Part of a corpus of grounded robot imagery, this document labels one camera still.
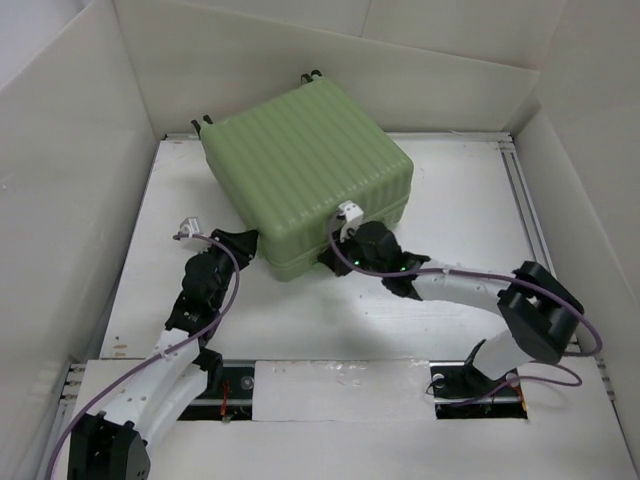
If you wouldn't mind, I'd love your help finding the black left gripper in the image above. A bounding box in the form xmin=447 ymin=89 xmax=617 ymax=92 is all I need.
xmin=200 ymin=230 xmax=258 ymax=308

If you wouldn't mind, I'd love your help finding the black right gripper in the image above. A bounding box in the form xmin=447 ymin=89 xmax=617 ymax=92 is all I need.
xmin=317 ymin=226 xmax=386 ymax=279

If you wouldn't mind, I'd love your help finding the green suitcase blue lining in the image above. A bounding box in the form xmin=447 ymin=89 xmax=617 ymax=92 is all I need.
xmin=193 ymin=70 xmax=414 ymax=282

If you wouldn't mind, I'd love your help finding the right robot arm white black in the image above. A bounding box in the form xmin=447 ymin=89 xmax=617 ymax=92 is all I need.
xmin=318 ymin=217 xmax=586 ymax=405

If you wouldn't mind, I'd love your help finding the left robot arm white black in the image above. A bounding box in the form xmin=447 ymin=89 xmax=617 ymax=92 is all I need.
xmin=66 ymin=230 xmax=258 ymax=479

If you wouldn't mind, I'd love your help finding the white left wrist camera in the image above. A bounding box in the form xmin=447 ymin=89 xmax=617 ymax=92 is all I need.
xmin=172 ymin=216 xmax=211 ymax=245

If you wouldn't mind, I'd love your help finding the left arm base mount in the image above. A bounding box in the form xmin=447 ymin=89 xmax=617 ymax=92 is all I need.
xmin=178 ymin=363 xmax=255 ymax=423

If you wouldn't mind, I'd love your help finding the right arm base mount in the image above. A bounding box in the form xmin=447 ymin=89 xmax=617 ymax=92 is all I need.
xmin=425 ymin=361 xmax=528 ymax=420

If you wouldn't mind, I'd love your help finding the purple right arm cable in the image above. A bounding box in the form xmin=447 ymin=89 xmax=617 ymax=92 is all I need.
xmin=327 ymin=212 xmax=604 ymax=409

